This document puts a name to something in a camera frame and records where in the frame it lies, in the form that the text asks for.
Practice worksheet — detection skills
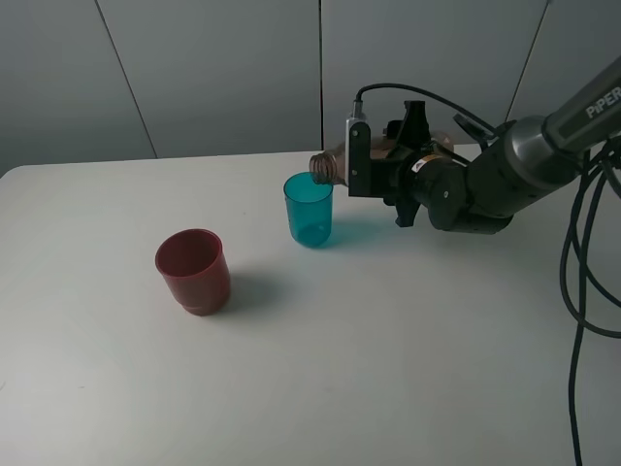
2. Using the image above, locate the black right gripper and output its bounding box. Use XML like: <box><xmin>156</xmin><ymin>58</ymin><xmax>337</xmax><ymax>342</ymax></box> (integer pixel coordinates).
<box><xmin>370</xmin><ymin>100</ymin><xmax>434</xmax><ymax>228</ymax></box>

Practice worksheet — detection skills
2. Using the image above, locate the smoky translucent water bottle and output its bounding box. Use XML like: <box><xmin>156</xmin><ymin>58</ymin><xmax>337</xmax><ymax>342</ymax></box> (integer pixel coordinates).
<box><xmin>309</xmin><ymin>131</ymin><xmax>454</xmax><ymax>185</ymax></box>

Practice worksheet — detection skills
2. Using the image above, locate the teal translucent plastic cup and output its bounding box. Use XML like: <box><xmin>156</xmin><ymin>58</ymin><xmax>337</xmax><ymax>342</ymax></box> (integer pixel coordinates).
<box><xmin>283</xmin><ymin>172</ymin><xmax>333</xmax><ymax>248</ymax></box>

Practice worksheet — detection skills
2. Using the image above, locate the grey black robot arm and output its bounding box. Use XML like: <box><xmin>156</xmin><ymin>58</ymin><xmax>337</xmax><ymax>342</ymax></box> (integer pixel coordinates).
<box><xmin>370</xmin><ymin>61</ymin><xmax>620</xmax><ymax>234</ymax></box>

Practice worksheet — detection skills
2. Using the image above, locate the red plastic cup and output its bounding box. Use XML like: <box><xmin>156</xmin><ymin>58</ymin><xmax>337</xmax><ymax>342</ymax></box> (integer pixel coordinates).
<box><xmin>154</xmin><ymin>229</ymin><xmax>231</xmax><ymax>316</ymax></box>

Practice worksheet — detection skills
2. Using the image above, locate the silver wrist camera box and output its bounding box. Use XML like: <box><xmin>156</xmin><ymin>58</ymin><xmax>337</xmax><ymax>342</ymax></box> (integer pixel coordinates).
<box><xmin>344</xmin><ymin>100</ymin><xmax>371</xmax><ymax>197</ymax></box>

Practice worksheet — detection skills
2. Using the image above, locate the black cable bundle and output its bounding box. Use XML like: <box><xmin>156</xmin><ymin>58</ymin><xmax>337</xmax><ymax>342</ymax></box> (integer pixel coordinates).
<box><xmin>356</xmin><ymin>84</ymin><xmax>621</xmax><ymax>466</ymax></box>

